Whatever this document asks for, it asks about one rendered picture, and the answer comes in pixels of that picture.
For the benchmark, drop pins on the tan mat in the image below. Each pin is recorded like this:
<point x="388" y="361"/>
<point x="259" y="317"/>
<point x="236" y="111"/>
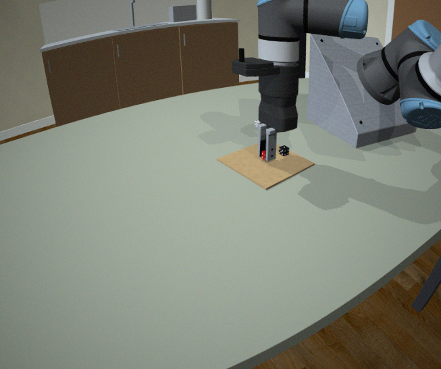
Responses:
<point x="265" y="174"/>

